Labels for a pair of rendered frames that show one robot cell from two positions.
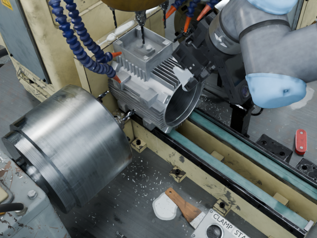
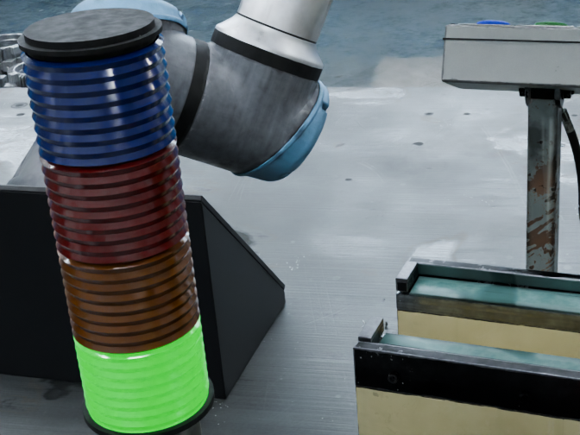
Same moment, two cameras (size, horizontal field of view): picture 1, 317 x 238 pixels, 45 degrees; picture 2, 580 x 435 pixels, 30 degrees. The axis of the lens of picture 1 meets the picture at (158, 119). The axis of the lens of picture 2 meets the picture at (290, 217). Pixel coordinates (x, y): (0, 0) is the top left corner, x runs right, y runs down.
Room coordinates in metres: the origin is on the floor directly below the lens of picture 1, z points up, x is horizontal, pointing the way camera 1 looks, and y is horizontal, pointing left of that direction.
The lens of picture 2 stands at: (1.00, -0.69, 1.32)
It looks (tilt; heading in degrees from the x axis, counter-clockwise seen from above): 24 degrees down; 157
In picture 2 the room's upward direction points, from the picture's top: 5 degrees counter-clockwise
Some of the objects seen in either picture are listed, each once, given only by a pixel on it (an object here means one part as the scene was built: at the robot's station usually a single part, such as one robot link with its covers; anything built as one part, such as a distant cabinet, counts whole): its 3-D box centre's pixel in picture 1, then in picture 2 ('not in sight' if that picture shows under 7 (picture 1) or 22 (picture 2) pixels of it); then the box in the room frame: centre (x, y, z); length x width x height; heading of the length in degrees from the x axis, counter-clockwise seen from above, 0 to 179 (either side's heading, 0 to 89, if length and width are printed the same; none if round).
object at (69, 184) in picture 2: not in sight; (116, 191); (0.56, -0.59, 1.14); 0.06 x 0.06 x 0.04
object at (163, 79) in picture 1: (156, 84); not in sight; (0.75, 0.00, 1.01); 0.20 x 0.19 x 0.19; 43
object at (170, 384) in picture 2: not in sight; (142, 362); (0.56, -0.59, 1.05); 0.06 x 0.06 x 0.04
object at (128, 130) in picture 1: (118, 130); not in sight; (0.72, 0.13, 0.86); 0.07 x 0.06 x 0.12; 133
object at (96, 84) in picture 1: (120, 71); not in sight; (0.86, 0.10, 0.97); 0.30 x 0.11 x 0.34; 133
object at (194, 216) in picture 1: (192, 214); not in sight; (0.45, -0.07, 0.80); 0.21 x 0.05 x 0.01; 37
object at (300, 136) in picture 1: (300, 141); not in sight; (0.66, -0.43, 0.81); 0.09 x 0.03 x 0.02; 163
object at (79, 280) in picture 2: not in sight; (129, 280); (0.56, -0.59, 1.10); 0.06 x 0.06 x 0.04
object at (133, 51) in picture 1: (143, 53); not in sight; (0.78, 0.02, 1.11); 0.12 x 0.11 x 0.07; 43
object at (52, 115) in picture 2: not in sight; (100, 94); (0.56, -0.59, 1.19); 0.06 x 0.06 x 0.04
